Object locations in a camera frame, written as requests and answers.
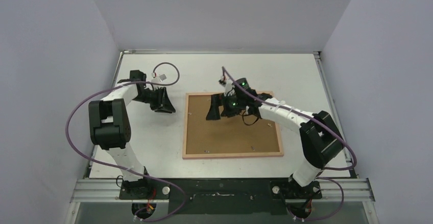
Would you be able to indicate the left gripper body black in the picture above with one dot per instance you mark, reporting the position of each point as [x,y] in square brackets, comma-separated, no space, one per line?
[153,98]

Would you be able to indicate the brown frame backing board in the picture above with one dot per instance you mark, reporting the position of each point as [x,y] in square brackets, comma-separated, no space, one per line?
[233,131]

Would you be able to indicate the light wooden picture frame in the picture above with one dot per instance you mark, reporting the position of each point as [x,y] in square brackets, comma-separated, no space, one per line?
[233,155]

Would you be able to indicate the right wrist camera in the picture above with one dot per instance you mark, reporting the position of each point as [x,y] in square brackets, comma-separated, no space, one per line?
[229,89]

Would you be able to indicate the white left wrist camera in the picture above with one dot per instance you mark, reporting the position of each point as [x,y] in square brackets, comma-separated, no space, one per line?
[159,79]

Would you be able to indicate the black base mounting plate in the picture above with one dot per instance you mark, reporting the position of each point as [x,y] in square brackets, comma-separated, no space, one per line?
[229,205]

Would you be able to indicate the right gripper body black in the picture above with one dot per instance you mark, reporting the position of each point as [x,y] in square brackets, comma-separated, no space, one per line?
[222,104]

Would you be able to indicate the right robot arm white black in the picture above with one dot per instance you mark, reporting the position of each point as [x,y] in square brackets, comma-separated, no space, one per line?
[320,138]

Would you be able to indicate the aluminium rail front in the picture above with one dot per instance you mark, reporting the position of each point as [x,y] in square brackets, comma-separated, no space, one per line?
[333,190]

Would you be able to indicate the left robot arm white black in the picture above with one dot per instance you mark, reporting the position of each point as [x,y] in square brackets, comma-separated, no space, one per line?
[110,127]

